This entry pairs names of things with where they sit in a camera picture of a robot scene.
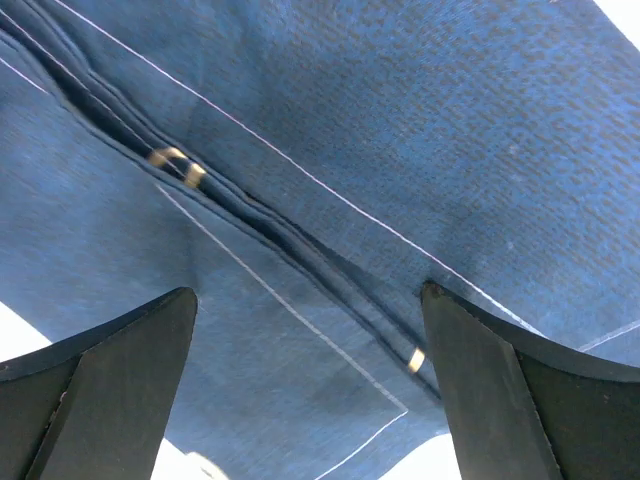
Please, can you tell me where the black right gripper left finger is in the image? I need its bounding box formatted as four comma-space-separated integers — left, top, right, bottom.
1, 287, 197, 479

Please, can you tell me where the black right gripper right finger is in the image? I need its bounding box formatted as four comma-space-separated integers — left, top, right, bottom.
421, 282, 639, 480

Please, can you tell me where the blue cloth placemat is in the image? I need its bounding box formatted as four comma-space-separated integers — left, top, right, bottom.
1, 1, 639, 479

